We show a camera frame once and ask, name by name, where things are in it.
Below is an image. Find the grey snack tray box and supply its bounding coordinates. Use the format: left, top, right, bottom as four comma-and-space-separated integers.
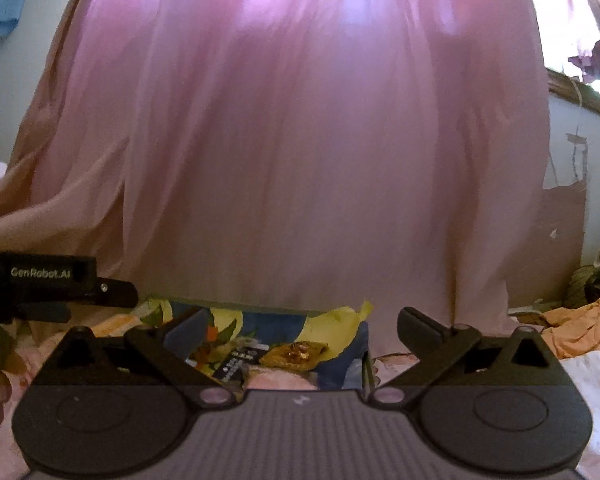
136, 298, 374, 390

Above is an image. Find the orange crumpled blanket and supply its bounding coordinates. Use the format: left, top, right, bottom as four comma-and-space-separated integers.
542, 299, 600, 359

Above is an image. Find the pink curtain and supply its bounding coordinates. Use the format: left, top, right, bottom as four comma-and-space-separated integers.
0, 0, 550, 354

